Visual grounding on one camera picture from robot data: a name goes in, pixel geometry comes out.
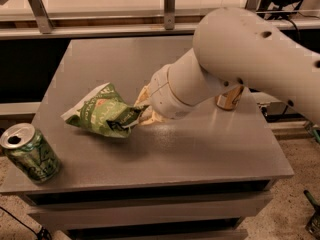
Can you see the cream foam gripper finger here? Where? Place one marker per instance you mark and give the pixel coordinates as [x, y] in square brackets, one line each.
[150, 116]
[143, 97]

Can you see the green jalapeno chip bag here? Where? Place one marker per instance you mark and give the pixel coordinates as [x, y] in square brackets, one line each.
[104, 112]

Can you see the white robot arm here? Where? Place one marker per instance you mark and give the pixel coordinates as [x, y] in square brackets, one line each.
[234, 47]

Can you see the gold soda can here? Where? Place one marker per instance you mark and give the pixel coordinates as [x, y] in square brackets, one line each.
[229, 100]

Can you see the green soda can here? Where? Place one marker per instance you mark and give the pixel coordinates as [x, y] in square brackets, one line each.
[26, 147]

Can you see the grey drawer cabinet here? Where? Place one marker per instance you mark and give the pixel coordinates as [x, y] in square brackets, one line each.
[190, 179]

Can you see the dark object on floor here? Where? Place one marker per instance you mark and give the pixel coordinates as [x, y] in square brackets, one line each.
[313, 225]

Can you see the middle metal bracket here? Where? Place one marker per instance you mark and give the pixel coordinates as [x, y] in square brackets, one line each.
[169, 14]

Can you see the left metal bracket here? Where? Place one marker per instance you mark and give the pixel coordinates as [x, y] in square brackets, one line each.
[42, 19]

